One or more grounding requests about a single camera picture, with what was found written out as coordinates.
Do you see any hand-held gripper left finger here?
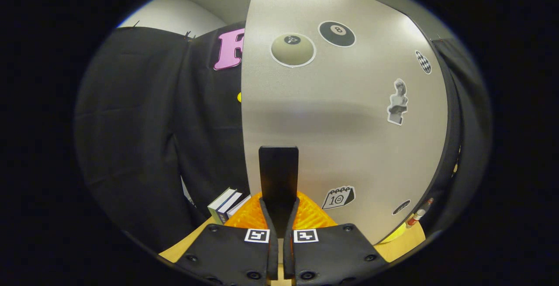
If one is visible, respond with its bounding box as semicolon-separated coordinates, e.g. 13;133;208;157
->
175;192;279;286

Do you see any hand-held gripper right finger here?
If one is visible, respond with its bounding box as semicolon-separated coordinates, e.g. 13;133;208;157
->
283;191;388;286

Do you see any black door handle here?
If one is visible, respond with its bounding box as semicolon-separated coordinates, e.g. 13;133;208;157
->
259;146;300;227

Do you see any blue spine book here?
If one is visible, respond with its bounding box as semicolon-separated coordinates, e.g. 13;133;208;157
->
217;191;243;225

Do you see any green spine book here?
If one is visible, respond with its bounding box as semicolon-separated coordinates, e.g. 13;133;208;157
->
207;188;237;224

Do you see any yellow plush toy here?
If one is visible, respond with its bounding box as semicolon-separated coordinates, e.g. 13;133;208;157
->
378;223;407;244

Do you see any clear plastic bottle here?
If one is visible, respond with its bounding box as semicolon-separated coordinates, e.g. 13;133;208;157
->
406;197;435;229

